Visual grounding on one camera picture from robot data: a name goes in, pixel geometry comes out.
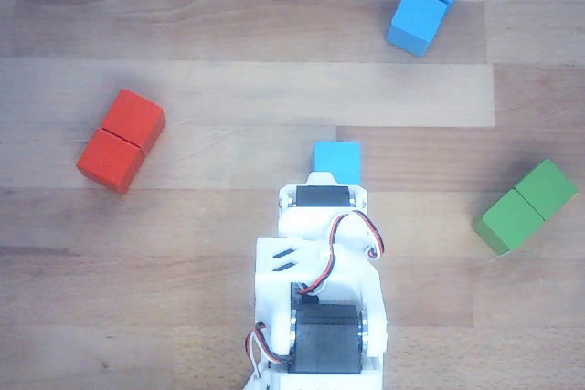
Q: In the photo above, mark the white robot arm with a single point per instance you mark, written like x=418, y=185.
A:
x=320, y=266

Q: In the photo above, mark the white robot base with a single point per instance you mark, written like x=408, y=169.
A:
x=329, y=382

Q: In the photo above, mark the long red block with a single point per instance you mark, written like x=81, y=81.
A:
x=120, y=141

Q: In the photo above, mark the long green block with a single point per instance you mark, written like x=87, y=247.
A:
x=523, y=207

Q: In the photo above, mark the long blue block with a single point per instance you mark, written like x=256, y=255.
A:
x=420, y=11

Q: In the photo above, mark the small blue cube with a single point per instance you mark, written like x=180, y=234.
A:
x=336, y=159

